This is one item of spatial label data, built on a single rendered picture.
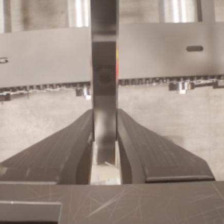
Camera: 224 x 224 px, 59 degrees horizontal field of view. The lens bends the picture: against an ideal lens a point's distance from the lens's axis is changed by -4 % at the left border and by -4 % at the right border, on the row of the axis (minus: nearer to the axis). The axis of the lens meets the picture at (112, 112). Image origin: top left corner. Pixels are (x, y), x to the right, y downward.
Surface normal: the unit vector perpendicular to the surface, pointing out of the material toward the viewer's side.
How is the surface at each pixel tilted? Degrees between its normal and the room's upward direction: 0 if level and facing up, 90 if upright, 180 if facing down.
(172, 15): 37
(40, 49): 0
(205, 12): 0
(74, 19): 20
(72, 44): 0
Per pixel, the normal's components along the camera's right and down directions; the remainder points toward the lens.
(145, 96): 0.02, 0.07
